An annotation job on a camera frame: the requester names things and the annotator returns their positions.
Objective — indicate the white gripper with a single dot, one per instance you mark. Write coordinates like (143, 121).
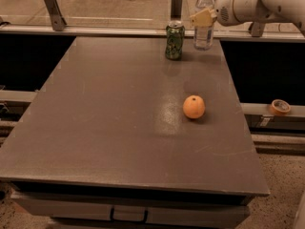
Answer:
(226, 12)

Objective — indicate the clear plastic water bottle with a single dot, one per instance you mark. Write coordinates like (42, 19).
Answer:
(204, 24)

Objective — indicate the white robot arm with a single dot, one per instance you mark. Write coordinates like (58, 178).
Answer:
(278, 11)

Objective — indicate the green soda can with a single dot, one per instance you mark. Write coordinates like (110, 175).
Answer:
(175, 33)

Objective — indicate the orange fruit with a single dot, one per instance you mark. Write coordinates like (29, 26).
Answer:
(194, 107)

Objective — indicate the orange tape roll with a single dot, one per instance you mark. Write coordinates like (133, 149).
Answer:
(280, 107)

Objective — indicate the grey drawer cabinet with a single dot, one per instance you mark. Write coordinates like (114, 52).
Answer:
(72, 211)

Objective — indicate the middle metal bracket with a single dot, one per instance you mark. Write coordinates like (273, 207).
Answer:
(176, 9)

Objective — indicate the metal bracket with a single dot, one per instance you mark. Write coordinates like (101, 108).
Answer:
(176, 9)
(58, 22)
(256, 29)

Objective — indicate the metal rail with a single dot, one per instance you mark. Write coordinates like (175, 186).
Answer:
(82, 31)

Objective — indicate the right metal bracket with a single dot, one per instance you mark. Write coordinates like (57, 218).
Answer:
(256, 29)

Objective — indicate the left metal bracket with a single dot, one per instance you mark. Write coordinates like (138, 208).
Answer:
(58, 22)

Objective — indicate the black drawer handle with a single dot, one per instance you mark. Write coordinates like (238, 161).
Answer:
(128, 214)

